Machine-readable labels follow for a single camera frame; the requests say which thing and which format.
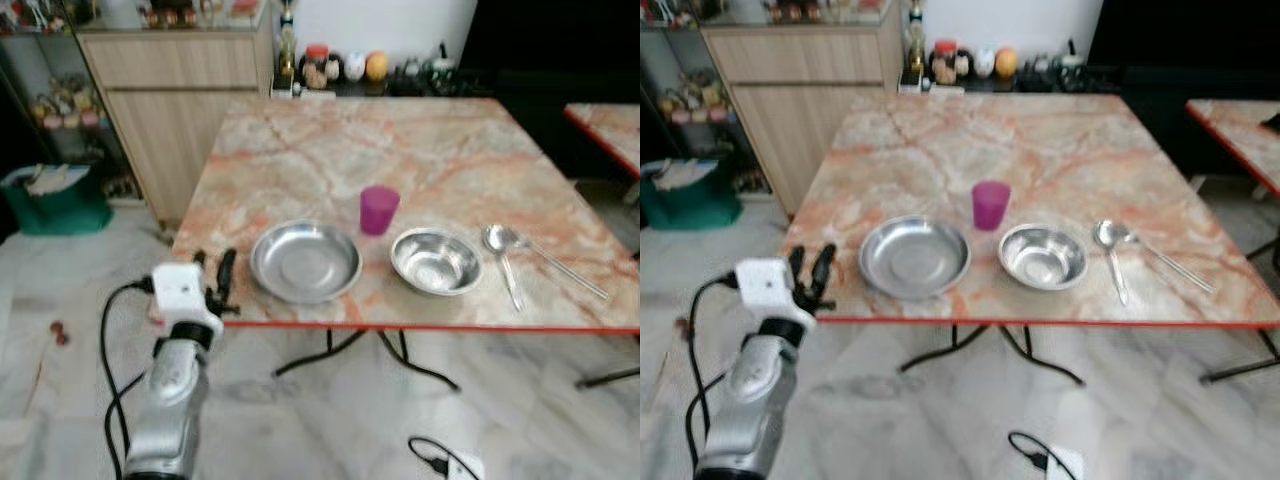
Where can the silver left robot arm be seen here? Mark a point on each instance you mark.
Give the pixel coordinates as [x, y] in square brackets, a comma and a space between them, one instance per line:
[748, 395]
[168, 400]

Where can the shallow steel plate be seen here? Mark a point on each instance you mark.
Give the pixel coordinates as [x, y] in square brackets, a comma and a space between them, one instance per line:
[913, 256]
[305, 262]

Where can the green plastic basin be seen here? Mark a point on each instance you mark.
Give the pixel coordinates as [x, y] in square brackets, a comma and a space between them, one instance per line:
[60, 212]
[690, 205]

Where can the small red floor object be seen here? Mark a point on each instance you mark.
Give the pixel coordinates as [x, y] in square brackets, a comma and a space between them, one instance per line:
[682, 326]
[60, 332]

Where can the light wooden cabinet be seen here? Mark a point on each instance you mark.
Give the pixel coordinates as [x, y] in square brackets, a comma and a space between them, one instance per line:
[180, 110]
[800, 105]

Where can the purple plastic cup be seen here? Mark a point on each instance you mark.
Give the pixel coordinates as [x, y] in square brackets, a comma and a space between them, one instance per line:
[991, 206]
[379, 210]

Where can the glass display shelf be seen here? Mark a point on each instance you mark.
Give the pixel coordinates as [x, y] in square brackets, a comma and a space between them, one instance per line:
[690, 100]
[65, 105]

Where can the black metal table leg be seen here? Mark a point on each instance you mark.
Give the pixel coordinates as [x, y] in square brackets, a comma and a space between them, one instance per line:
[1240, 368]
[1025, 352]
[405, 355]
[605, 378]

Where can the deep steel bowl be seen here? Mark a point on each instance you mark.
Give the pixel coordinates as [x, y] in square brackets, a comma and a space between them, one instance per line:
[436, 262]
[1043, 257]

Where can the red lidded jar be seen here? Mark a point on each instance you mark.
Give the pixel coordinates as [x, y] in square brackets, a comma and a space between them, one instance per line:
[316, 68]
[944, 64]

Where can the steel chopstick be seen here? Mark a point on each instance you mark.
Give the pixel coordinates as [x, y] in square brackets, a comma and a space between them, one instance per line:
[1172, 260]
[1178, 268]
[568, 274]
[562, 264]

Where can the tall golden trophy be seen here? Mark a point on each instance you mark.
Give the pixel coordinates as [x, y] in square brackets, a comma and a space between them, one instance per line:
[915, 45]
[288, 50]

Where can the marble side table red edge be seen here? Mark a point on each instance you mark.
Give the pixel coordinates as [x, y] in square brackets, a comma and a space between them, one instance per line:
[610, 125]
[1240, 130]

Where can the white round ornament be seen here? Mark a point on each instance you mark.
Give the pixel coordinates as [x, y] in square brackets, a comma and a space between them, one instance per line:
[354, 67]
[984, 63]

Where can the orange round ornament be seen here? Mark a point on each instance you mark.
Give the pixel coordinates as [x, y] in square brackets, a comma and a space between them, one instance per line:
[1006, 62]
[377, 66]

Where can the steel spoon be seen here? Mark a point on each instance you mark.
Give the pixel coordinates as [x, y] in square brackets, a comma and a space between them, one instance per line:
[498, 240]
[1108, 236]

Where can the white power strip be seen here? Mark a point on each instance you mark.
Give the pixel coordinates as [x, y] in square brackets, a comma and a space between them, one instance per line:
[468, 468]
[1068, 464]

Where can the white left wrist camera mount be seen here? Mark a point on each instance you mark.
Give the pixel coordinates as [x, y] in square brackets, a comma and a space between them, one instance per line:
[182, 290]
[766, 285]

